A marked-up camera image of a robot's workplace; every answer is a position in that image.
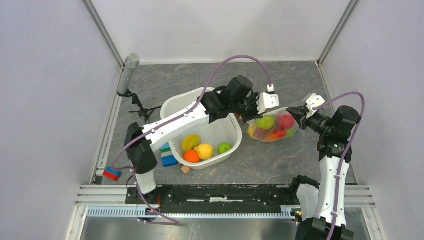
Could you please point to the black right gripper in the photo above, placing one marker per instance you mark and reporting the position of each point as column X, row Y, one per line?
column 300, row 113

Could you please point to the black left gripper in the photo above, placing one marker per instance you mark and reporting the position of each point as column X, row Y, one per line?
column 255, row 114

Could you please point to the red apple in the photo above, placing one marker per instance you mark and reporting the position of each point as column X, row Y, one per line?
column 285, row 122

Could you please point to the yellow apple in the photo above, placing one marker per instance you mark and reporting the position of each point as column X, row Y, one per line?
column 251, row 132

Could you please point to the green apple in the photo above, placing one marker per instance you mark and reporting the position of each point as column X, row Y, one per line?
column 267, row 122

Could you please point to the green pear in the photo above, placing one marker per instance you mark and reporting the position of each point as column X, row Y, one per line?
column 290, row 132

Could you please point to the red grape bunch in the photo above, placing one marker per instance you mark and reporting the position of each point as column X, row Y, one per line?
column 260, row 133

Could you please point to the clear dotted zip bag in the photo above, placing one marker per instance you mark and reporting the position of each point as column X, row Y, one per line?
column 275, row 113

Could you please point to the red orange mango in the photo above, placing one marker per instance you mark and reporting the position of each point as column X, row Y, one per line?
column 275, row 136

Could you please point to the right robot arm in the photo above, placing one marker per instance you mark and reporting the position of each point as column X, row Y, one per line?
column 322, row 203

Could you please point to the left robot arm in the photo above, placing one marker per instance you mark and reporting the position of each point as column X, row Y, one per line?
column 238, row 97

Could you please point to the white plastic basket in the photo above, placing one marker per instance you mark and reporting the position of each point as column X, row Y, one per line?
column 225, row 130

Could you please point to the small green lime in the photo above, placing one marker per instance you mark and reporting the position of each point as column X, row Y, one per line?
column 224, row 147

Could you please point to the yellow bumpy lemon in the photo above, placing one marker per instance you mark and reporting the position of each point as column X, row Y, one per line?
column 204, row 151

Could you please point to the yellow starfruit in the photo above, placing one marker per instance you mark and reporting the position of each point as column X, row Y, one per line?
column 190, row 142

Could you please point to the orange fruit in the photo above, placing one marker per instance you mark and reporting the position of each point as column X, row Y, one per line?
column 191, row 156

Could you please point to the small wooden cube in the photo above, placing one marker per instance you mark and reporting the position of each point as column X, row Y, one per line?
column 185, row 169

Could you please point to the blue green stacked blocks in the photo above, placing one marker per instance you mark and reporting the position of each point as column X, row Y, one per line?
column 167, row 157

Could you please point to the black microphone tripod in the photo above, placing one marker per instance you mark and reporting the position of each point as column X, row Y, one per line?
column 144, row 113

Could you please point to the grey microphone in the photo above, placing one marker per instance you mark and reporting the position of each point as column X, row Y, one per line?
column 132, row 62

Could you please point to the red blue block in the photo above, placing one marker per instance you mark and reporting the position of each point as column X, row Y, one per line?
column 111, row 174

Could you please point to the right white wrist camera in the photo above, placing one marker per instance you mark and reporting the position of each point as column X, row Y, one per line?
column 313, row 102

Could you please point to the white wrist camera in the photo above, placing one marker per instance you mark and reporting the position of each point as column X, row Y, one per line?
column 313, row 102
column 267, row 100

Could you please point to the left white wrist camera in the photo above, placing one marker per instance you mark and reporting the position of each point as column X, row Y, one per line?
column 267, row 100

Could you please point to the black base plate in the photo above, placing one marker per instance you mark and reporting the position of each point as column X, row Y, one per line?
column 222, row 199

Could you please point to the aluminium rail frame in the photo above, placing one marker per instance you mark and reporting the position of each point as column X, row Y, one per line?
column 122, row 201

